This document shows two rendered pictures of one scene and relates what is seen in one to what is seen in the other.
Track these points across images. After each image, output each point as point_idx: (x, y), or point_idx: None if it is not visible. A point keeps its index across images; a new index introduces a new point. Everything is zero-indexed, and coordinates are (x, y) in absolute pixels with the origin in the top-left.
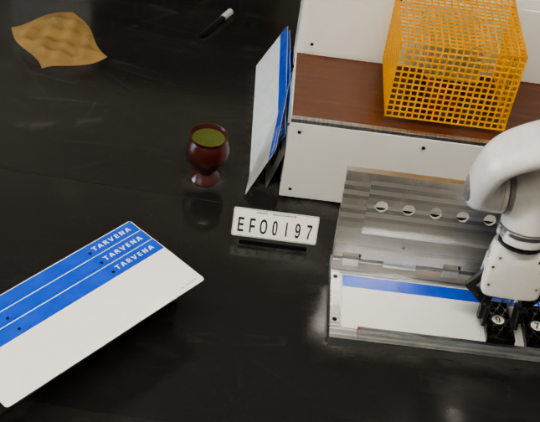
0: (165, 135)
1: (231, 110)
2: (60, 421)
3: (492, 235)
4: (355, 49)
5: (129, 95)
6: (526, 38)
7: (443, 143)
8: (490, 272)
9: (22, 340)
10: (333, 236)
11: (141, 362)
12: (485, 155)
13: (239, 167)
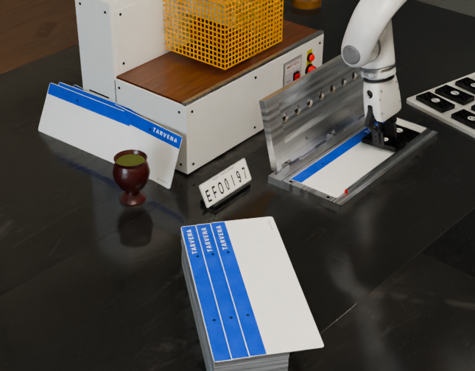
0: (65, 198)
1: (74, 160)
2: (315, 355)
3: (336, 98)
4: (149, 51)
5: None
6: None
7: (264, 67)
8: (380, 104)
9: (261, 317)
10: None
11: None
12: (361, 22)
13: None
